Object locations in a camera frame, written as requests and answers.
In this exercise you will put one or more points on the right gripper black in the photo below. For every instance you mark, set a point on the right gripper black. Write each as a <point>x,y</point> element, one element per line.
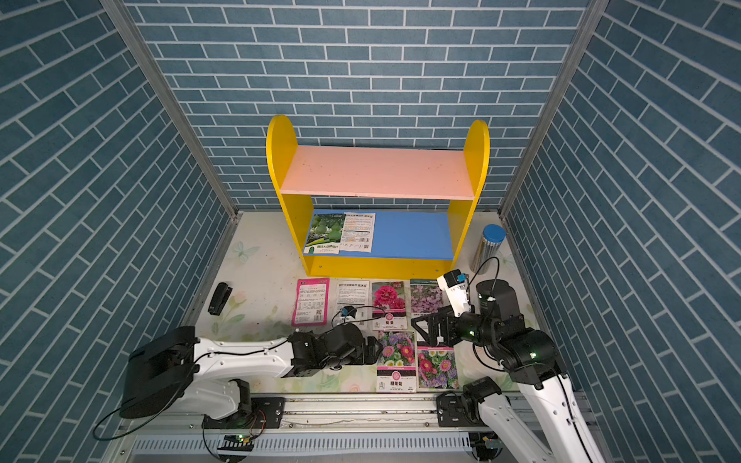
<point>447,316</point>

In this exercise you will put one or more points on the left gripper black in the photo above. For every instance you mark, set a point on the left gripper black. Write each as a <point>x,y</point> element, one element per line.
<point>362,358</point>

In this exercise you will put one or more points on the red zinnia seed packet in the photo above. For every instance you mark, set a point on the red zinnia seed packet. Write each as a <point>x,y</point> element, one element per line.
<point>437,368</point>

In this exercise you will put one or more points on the mixed flower seed packet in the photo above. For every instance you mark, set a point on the mixed flower seed packet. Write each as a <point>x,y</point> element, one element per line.
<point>396,367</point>

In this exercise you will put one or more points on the purple flower seed packet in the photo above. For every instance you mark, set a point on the purple flower seed packet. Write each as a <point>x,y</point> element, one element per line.
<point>426,297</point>

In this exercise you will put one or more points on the magenta hollyhock seed packet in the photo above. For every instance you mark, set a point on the magenta hollyhock seed packet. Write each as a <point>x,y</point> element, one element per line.
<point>389,307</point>

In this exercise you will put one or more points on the white text seed packet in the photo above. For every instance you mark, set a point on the white text seed packet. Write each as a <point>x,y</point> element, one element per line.
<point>353,293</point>

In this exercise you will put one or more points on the pink bordered seed packet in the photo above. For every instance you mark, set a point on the pink bordered seed packet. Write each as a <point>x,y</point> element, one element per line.
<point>311,305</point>

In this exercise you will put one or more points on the white text packet shelf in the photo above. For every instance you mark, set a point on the white text packet shelf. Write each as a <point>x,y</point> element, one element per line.
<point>358,232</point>

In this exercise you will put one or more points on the green gourd seed packet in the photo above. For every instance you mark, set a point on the green gourd seed packet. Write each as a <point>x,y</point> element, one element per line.
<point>325,234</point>

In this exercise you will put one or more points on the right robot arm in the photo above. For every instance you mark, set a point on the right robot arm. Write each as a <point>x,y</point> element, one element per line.
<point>528,356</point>

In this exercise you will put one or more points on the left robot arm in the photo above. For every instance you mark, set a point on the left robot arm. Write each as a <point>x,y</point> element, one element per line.
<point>196,375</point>

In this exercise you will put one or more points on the yellow shelf with pink board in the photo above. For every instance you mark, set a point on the yellow shelf with pink board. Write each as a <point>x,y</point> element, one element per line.
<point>400,245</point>

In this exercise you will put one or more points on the steel bottle blue lid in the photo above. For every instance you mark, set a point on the steel bottle blue lid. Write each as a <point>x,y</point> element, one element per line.
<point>493,236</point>

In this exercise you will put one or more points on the floral table mat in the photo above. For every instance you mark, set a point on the floral table mat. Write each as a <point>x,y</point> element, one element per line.
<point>405,362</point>

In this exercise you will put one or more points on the small black device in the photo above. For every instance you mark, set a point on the small black device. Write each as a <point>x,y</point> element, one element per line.
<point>219,299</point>

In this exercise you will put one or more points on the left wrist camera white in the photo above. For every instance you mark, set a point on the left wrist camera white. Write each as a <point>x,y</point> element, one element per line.
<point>348,312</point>

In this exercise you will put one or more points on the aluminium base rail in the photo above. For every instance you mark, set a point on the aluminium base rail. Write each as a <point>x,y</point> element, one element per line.
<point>306,425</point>

